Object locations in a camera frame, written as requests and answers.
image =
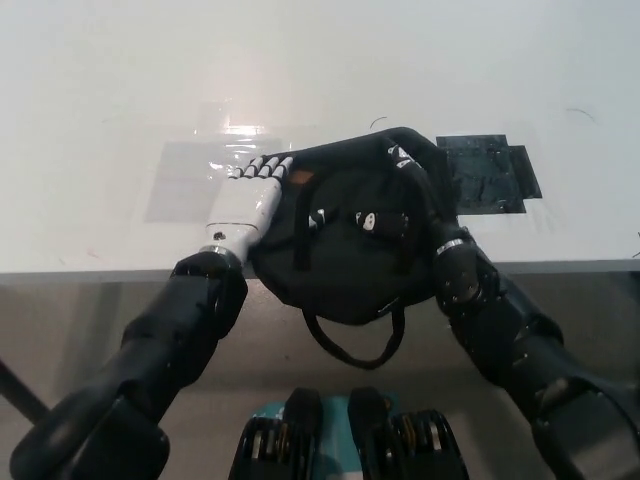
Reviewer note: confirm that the black table leg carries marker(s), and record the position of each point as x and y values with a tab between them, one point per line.
22	387

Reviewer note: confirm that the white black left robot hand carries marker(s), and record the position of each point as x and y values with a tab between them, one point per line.
245	205

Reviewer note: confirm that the grey translucent tape patch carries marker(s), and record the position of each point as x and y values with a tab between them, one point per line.
185	185

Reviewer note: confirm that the black soft travel bag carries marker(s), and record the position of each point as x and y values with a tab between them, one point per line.
350	265

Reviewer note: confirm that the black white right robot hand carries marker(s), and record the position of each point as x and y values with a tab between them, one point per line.
430	190

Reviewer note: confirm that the black teal robot torso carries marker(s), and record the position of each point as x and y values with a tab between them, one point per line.
370	440

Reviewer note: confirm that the dark tape patch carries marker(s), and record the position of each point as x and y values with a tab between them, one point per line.
480	175

